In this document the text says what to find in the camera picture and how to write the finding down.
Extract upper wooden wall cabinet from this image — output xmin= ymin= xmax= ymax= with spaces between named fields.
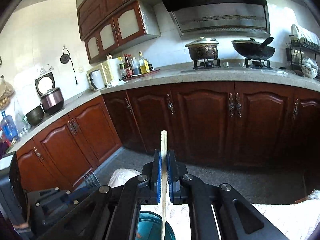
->
xmin=77 ymin=0 xmax=161 ymax=64

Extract teal rimmed utensil cup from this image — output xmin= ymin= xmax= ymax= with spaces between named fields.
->
xmin=136 ymin=211 xmax=162 ymax=240

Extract gas stove top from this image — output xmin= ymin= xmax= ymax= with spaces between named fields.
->
xmin=181 ymin=59 xmax=286 ymax=73

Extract black wall hanging cable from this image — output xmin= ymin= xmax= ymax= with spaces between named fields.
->
xmin=60 ymin=45 xmax=79 ymax=85

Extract red label sauce bottle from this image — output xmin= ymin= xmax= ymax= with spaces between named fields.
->
xmin=124 ymin=54 xmax=133 ymax=78

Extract black wok with lid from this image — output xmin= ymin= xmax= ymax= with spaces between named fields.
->
xmin=232 ymin=37 xmax=275 ymax=60

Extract lower wooden kitchen cabinets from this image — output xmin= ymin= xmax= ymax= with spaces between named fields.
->
xmin=17 ymin=81 xmax=319 ymax=191

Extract yellow oil bottle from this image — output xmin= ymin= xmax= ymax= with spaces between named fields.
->
xmin=139 ymin=51 xmax=150 ymax=74

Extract blue water jug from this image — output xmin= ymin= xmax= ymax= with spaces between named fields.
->
xmin=1 ymin=111 xmax=18 ymax=141

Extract black range hood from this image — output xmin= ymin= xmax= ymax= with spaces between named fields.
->
xmin=162 ymin=0 xmax=270 ymax=38

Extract beige microwave oven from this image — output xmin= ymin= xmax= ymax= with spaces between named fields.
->
xmin=86 ymin=61 xmax=111 ymax=90

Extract white quilted table cloth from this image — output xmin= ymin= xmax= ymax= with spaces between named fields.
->
xmin=107 ymin=168 xmax=320 ymax=240

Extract dark round bowl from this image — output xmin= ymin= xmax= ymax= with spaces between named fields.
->
xmin=26 ymin=105 xmax=44 ymax=126

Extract steel lidded cooking pot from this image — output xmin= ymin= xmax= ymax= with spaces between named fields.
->
xmin=185 ymin=37 xmax=219 ymax=60

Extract patterned ceramic bowl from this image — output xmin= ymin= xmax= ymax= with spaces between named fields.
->
xmin=301 ymin=65 xmax=317 ymax=79

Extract black dish rack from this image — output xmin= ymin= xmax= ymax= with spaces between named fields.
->
xmin=286 ymin=34 xmax=319 ymax=80

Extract dark rice cooker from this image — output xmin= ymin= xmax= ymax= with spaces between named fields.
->
xmin=35 ymin=72 xmax=64 ymax=115

